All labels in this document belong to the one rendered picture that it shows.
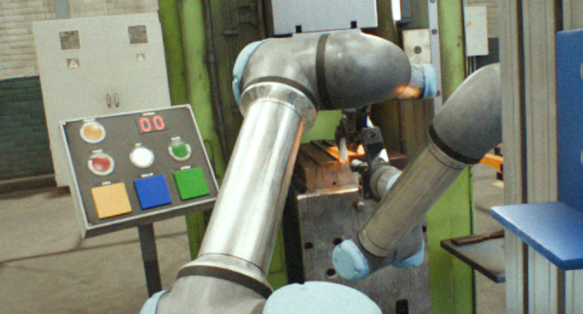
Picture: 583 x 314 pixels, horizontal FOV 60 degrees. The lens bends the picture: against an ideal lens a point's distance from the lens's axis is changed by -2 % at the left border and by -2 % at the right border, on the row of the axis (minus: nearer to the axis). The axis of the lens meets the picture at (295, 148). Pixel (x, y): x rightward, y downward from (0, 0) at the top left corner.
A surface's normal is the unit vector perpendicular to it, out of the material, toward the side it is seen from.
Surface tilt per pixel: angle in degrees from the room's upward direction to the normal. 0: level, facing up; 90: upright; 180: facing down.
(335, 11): 90
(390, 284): 90
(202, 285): 41
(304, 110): 112
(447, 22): 90
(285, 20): 90
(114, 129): 60
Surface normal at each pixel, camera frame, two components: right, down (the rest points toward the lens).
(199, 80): 0.15, 0.14
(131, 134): 0.43, -0.43
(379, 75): 0.52, 0.25
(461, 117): -0.59, -0.12
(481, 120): -0.32, 0.14
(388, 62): 0.62, -0.13
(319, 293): 0.03, -0.98
